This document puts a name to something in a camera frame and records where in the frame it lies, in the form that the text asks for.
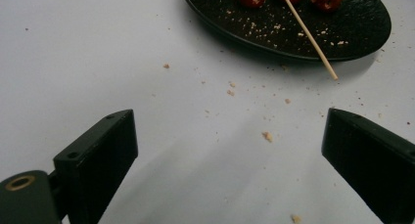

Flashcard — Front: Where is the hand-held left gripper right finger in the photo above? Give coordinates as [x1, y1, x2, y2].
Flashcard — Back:
[321, 108, 415, 224]

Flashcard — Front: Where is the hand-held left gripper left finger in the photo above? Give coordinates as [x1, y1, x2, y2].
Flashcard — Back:
[53, 109, 139, 224]

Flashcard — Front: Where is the thin wooden skewer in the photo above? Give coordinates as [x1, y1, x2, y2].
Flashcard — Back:
[278, 0, 340, 81]

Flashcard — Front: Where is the black textured round plate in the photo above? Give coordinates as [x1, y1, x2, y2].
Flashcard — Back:
[180, 0, 392, 63]

